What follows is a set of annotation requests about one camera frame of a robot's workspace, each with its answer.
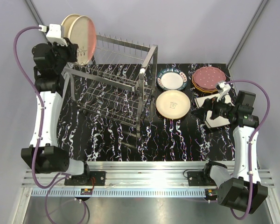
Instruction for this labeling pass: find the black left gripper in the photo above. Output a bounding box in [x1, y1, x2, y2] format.
[47, 37, 77, 73]

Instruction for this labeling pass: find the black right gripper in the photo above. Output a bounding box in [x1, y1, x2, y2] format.
[191, 91, 238, 122]

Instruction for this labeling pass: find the orange dotted plate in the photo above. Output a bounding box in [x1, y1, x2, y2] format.
[195, 86, 217, 93]

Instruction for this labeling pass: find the white round plate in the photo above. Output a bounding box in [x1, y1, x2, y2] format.
[155, 90, 191, 119]

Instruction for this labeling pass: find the pink dotted plate front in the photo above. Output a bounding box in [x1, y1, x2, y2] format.
[192, 80, 217, 93]

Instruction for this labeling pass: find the pink dotted plate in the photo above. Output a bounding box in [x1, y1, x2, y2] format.
[192, 66, 226, 91]
[192, 80, 217, 93]

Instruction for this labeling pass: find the cream pink round plate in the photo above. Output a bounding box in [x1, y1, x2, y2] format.
[68, 15, 97, 65]

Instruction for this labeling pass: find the white plate teal rim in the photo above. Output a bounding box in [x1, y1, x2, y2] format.
[156, 68, 188, 91]

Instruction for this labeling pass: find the cream square plate black rim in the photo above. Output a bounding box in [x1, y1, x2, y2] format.
[205, 122, 230, 129]

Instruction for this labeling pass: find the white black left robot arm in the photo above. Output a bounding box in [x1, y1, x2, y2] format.
[21, 40, 91, 185]

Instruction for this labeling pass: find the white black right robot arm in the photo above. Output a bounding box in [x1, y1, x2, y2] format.
[192, 91, 268, 219]

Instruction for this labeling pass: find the stainless steel dish rack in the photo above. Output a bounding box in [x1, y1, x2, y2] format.
[64, 35, 158, 138]

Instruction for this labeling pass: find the cream round plate rear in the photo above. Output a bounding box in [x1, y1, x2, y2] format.
[61, 14, 80, 37]

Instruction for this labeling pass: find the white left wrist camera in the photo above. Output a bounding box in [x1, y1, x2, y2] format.
[39, 24, 68, 46]

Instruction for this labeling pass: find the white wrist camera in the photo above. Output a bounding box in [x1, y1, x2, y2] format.
[39, 24, 68, 46]
[216, 81, 231, 102]

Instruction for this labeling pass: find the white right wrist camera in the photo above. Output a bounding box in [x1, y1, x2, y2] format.
[216, 81, 231, 102]

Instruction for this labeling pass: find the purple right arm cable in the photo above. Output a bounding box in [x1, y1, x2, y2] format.
[224, 79, 271, 220]

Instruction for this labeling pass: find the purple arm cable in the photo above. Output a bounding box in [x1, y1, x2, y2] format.
[13, 25, 88, 224]
[224, 79, 271, 220]

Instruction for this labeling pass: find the aluminium frame post left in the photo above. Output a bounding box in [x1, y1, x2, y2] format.
[23, 0, 63, 61]

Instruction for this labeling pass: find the aluminium frame post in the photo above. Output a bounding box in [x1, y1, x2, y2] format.
[227, 0, 270, 69]
[23, 0, 63, 61]

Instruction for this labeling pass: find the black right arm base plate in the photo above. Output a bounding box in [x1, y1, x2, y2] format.
[186, 170, 216, 187]

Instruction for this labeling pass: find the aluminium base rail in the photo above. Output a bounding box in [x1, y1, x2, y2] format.
[21, 161, 274, 189]

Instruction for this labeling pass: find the slotted cable duct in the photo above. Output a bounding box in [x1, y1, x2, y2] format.
[31, 188, 207, 198]

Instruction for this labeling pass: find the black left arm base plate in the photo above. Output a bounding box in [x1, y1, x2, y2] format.
[64, 171, 106, 186]

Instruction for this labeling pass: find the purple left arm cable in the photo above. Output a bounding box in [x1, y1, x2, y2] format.
[13, 25, 88, 224]

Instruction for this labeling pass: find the aluminium frame post right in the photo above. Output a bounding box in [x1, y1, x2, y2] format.
[227, 0, 270, 69]

